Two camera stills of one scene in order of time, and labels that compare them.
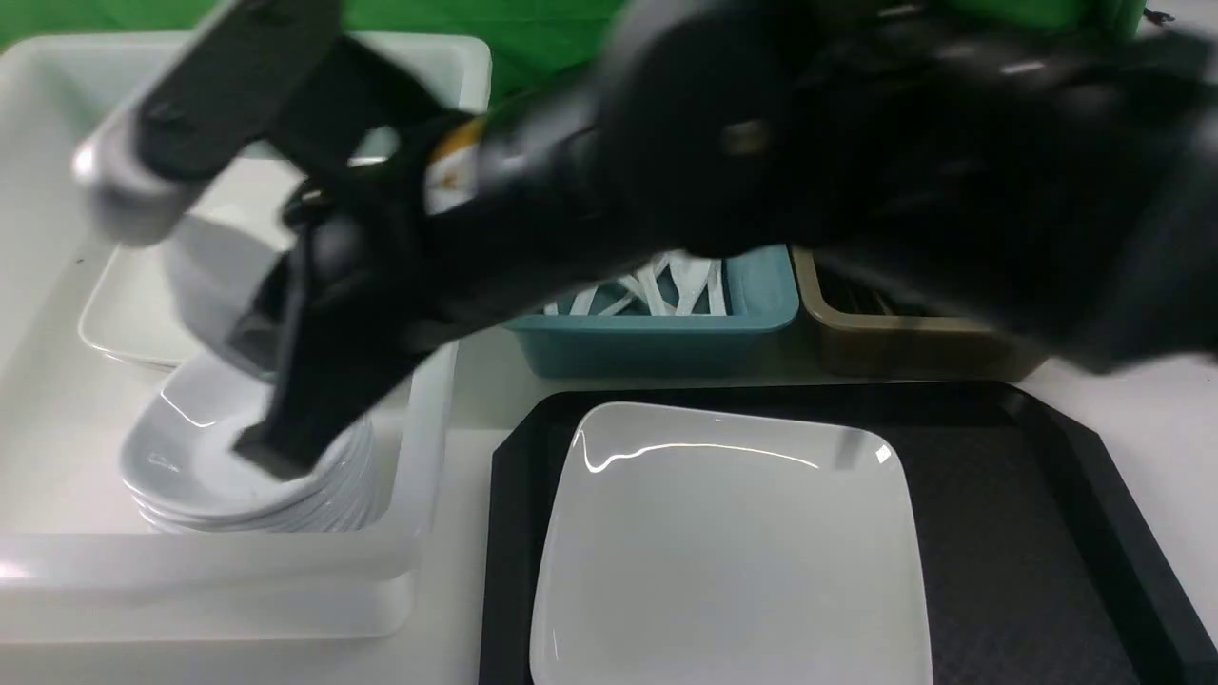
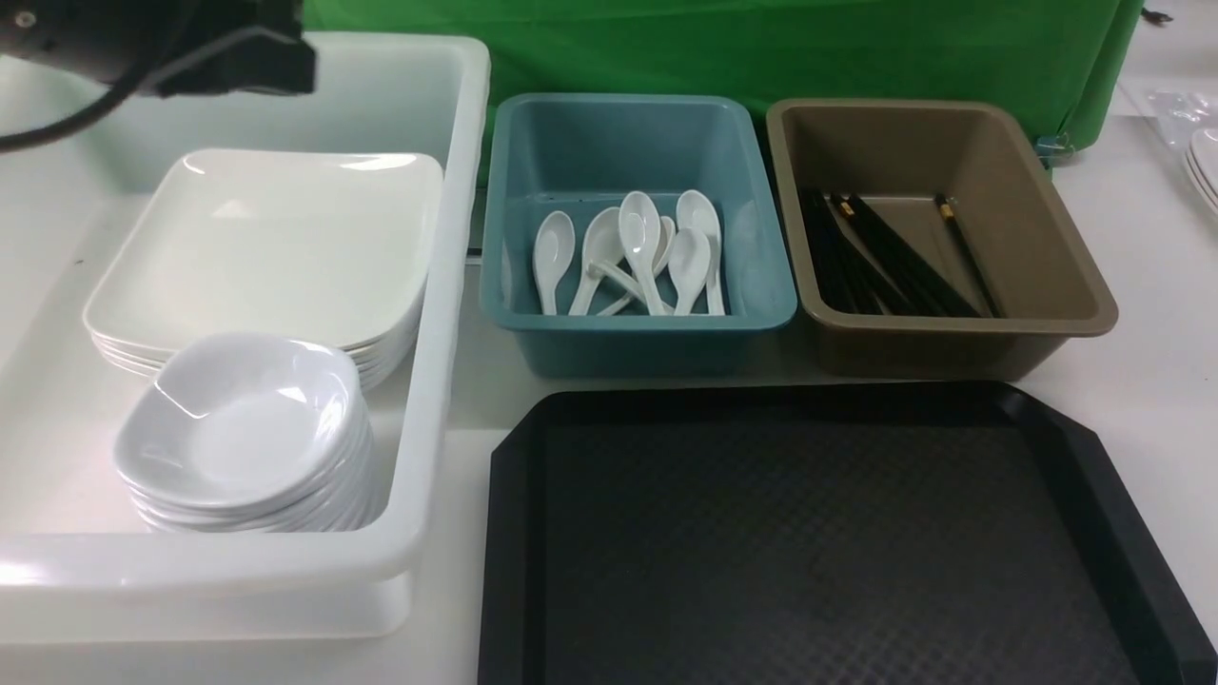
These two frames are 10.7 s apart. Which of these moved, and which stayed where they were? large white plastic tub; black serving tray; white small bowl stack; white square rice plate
Moved: white square rice plate
Stayed: large white plastic tub; white small bowl stack; black serving tray
